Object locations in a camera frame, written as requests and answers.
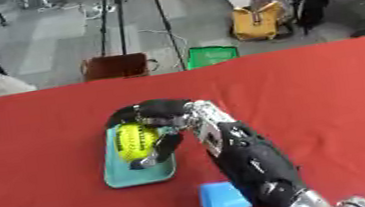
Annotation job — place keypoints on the yellow toy football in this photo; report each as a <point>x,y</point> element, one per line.
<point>133,141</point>

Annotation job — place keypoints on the yellow bag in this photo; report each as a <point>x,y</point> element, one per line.
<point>256,21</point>

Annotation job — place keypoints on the green box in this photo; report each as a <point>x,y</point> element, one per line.
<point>211,55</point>

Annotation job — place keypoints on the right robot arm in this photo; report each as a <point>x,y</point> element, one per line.
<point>252,157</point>

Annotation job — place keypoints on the black tripod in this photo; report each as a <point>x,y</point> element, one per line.
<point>122,19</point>

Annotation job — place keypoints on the brown cardboard box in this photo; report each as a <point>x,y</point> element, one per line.
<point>115,67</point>

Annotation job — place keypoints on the black bag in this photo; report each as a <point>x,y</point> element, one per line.
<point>312,1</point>

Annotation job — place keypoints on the blue block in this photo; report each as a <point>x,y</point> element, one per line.
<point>222,201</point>

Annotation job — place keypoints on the teal rectangular tray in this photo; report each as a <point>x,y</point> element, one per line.
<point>139,173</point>

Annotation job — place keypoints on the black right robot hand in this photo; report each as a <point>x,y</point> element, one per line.
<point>157,110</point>

